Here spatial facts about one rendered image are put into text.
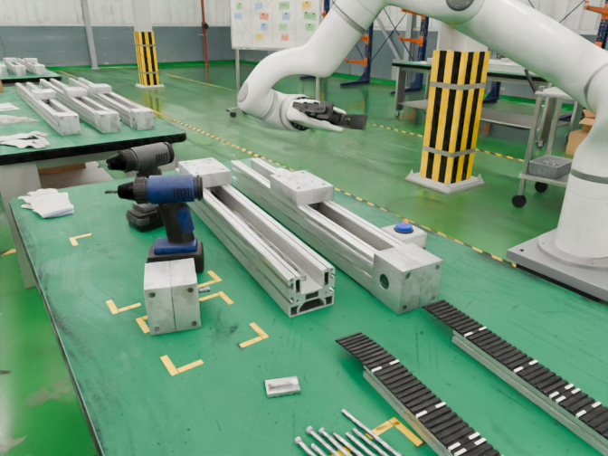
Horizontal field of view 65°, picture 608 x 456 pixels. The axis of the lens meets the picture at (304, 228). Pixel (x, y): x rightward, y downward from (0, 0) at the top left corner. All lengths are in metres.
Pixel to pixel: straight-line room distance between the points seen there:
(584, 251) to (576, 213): 0.09
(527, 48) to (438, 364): 0.64
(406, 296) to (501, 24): 0.58
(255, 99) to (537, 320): 0.74
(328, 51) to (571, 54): 0.48
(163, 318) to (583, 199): 0.90
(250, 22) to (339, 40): 5.96
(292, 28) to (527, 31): 5.62
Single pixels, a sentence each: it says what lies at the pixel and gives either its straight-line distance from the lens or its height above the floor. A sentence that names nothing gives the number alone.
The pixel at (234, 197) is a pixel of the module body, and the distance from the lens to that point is 1.29.
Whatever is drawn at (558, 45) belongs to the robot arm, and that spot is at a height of 1.26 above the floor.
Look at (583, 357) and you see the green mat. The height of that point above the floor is 0.78.
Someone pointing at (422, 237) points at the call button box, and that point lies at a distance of 1.15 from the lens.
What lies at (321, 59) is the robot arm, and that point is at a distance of 1.10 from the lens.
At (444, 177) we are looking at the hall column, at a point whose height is 0.10.
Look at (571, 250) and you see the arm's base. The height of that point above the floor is 0.83.
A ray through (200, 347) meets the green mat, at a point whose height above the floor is 0.78.
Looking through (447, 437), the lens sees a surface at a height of 0.81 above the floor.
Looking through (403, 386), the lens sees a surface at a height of 0.81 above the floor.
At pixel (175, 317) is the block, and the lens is 0.89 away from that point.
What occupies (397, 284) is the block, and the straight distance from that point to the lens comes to 0.92.
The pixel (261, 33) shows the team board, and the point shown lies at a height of 1.16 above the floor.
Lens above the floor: 1.29
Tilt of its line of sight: 23 degrees down
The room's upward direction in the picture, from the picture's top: 1 degrees clockwise
